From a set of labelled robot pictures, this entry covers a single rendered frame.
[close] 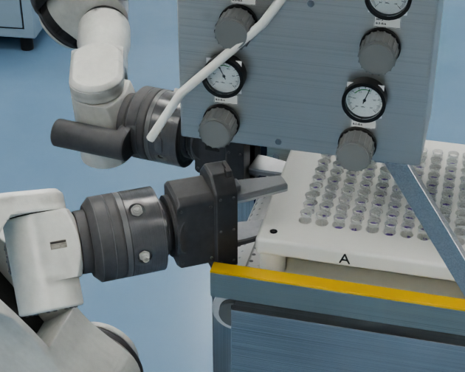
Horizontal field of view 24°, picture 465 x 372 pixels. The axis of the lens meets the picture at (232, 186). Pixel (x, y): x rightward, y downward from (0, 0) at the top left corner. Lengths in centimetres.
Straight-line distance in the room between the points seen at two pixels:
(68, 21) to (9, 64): 220
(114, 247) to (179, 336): 141
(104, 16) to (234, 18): 59
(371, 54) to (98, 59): 52
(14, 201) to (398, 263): 38
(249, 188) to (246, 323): 14
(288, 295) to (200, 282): 152
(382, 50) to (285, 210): 31
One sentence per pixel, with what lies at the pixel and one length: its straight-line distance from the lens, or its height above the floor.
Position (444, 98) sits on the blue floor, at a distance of 348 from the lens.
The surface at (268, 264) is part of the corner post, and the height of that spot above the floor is 93.
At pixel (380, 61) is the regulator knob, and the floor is 121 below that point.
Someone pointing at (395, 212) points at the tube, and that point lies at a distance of 113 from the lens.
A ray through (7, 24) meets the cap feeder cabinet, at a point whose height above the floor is 11.
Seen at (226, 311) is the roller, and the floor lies 87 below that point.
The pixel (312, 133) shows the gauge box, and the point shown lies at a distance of 95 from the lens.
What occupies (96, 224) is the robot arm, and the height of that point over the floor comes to 100.
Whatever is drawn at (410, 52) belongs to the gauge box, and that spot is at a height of 121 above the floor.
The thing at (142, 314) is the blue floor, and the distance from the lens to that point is 252.
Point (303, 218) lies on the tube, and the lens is 111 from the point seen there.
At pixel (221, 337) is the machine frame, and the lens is 155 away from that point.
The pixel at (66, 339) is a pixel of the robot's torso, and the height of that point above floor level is 67.
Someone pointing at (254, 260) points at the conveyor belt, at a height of 89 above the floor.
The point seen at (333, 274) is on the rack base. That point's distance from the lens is 112.
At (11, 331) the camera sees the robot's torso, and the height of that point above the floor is 71.
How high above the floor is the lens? 160
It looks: 33 degrees down
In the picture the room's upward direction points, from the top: straight up
